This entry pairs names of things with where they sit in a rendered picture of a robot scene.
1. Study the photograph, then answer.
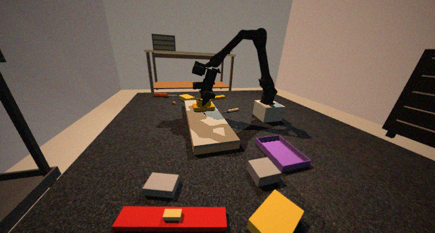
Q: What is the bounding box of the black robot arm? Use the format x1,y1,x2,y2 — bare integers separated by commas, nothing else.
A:
192,28,278,105

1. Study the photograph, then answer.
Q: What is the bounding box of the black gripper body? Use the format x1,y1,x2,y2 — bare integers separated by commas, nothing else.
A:
201,78,216,99

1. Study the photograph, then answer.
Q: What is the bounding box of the red flat bar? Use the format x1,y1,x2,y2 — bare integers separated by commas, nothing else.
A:
112,207,227,232

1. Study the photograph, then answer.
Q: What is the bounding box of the purple shallow tray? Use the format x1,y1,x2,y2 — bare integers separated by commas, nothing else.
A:
255,135,311,172

